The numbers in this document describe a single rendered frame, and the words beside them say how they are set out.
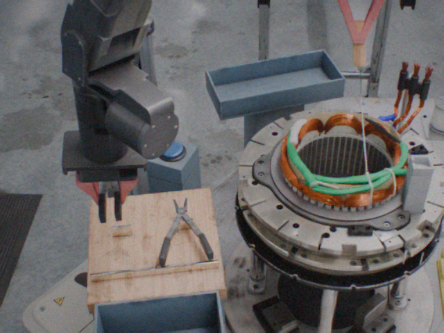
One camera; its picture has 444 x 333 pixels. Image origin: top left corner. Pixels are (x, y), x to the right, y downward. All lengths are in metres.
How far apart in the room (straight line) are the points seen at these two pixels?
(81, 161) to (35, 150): 2.06
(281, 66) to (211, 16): 2.28
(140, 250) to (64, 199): 1.66
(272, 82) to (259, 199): 0.40
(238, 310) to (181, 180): 0.26
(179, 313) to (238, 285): 0.33
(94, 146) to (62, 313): 1.20
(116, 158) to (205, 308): 0.27
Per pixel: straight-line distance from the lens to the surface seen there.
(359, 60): 0.91
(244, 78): 1.34
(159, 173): 1.16
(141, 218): 1.02
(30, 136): 2.95
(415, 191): 0.97
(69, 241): 2.46
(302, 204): 0.97
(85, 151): 0.80
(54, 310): 1.95
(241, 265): 1.28
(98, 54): 0.69
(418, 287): 1.29
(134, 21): 0.69
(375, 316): 1.18
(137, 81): 0.72
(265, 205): 0.98
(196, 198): 1.03
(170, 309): 0.94
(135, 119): 0.70
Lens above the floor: 1.80
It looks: 43 degrees down
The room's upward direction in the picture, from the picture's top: 2 degrees counter-clockwise
